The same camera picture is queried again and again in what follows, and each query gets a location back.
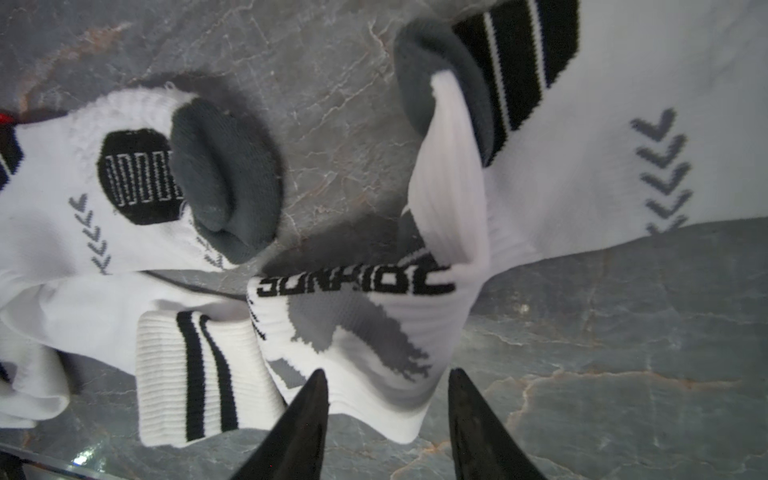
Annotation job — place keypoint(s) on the white sport sock grey toe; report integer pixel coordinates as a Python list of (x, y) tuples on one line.
[(139, 179)]

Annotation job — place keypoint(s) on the white striped ankle sock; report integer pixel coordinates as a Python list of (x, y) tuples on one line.
[(195, 356)]

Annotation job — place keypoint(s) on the white sport sock grey heel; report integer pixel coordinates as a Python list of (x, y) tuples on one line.
[(549, 128)]

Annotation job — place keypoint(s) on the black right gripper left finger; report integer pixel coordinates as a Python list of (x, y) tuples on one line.
[(294, 449)]

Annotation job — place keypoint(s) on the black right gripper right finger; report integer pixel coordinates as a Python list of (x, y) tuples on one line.
[(482, 448)]

